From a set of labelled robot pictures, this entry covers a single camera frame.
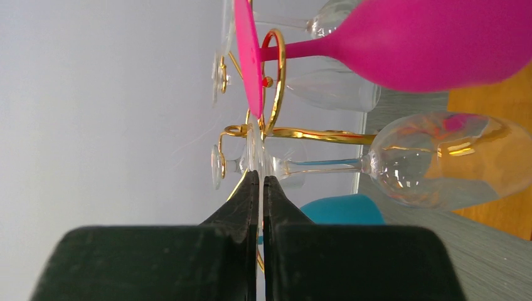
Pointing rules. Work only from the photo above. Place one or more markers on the blue wine glass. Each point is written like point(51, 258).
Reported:
point(352, 209)

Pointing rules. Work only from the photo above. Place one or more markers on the clear wine glass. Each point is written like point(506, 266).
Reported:
point(335, 89)
point(436, 160)
point(327, 19)
point(279, 151)

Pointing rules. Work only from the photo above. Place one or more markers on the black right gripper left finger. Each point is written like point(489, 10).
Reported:
point(213, 260)

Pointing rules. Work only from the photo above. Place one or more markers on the pink wine glass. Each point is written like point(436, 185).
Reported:
point(429, 46)

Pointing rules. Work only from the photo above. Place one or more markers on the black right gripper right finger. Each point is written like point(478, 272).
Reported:
point(309, 261)

